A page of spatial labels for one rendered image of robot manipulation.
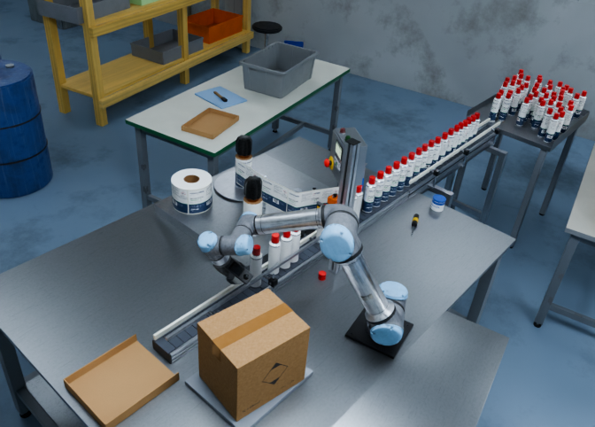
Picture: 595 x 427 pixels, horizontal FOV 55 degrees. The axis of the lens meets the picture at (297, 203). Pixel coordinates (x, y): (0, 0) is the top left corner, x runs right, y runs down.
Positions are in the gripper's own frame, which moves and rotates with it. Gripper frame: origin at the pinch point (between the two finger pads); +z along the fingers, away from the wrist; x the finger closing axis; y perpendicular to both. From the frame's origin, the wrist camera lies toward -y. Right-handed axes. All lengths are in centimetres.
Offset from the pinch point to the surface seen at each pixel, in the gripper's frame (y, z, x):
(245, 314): -26.4, -27.2, 12.5
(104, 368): 10, -20, 57
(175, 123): 156, 57, -69
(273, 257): -0.5, 5.7, -16.8
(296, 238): -1.7, 8.8, -30.0
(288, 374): -44.6, -9.8, 18.6
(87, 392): 5, -25, 66
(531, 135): -24, 130, -211
